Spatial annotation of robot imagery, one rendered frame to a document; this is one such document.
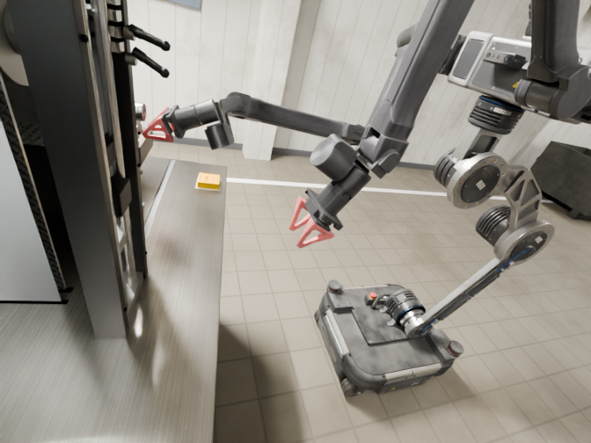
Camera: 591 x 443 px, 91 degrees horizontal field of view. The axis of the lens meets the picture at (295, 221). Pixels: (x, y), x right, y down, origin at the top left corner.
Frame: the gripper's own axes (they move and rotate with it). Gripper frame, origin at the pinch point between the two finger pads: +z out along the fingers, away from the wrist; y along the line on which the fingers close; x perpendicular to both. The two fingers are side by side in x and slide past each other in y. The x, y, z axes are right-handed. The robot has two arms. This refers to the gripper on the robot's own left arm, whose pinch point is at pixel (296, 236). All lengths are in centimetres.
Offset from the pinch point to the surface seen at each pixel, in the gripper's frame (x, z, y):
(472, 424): 151, 35, 21
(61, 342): -29.7, 33.7, 10.6
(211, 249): -7.1, 20.9, -12.4
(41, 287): -35.6, 32.5, 1.7
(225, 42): 8, -10, -294
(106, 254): -31.9, 11.6, 11.1
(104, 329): -25.3, 28.1, 10.8
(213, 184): -6.4, 17.9, -42.5
